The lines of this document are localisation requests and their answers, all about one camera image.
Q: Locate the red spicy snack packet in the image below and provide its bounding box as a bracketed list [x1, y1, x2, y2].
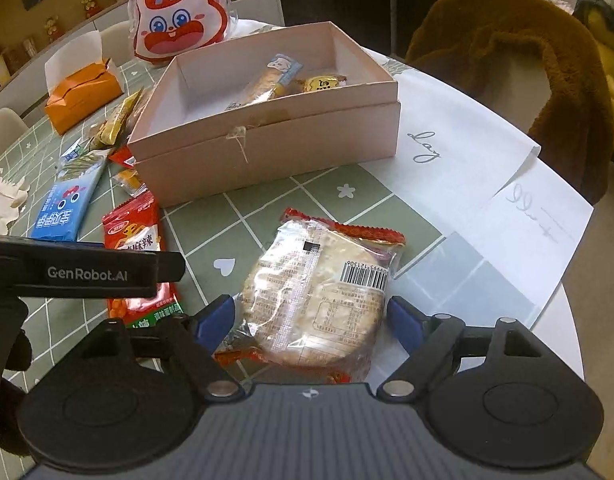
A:
[102, 195, 186, 332]

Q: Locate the green checked tablecloth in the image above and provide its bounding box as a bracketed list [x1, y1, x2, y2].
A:
[0, 52, 488, 476]

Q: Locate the gold-brown snack packet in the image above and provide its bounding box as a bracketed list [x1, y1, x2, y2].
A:
[89, 89, 146, 151]

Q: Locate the round gold snack packet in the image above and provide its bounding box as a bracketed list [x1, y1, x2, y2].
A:
[300, 73, 348, 95]

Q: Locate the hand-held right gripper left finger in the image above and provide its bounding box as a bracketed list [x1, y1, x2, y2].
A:
[84, 294, 248, 404]

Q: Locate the long biscuit packet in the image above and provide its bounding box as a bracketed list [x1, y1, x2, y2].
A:
[226, 53, 306, 113]

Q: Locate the small red packet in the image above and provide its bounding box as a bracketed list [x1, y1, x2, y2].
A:
[109, 145, 138, 167]

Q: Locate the orange tissue box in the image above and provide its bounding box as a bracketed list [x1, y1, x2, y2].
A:
[44, 30, 124, 136]

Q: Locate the white chair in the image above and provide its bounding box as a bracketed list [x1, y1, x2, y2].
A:
[99, 20, 136, 65]
[0, 107, 30, 171]

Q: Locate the white jagged-edge paper bag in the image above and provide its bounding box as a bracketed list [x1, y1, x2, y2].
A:
[0, 169, 31, 236]

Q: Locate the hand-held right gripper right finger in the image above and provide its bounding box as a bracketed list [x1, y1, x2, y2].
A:
[376, 295, 544, 404]

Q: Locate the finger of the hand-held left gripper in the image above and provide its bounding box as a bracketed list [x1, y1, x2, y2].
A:
[156, 251, 186, 283]

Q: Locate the person's left hand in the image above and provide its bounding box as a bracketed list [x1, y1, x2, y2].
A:
[0, 330, 34, 457]

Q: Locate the small orange candy packet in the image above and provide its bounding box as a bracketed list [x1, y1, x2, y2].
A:
[112, 168, 148, 196]

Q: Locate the white paper sheet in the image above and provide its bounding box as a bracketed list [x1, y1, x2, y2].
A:
[354, 46, 544, 211]
[394, 160, 596, 332]

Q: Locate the blue seaweed snack packet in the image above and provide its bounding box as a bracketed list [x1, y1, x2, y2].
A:
[27, 152, 108, 242]

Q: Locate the red-white rabbit face bag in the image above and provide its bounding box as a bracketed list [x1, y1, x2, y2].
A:
[128, 0, 232, 65]

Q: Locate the pink cardboard box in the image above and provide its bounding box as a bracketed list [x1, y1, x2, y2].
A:
[126, 21, 402, 209]

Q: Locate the clear rice cracker packet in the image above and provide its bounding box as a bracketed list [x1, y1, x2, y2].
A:
[213, 207, 406, 385]

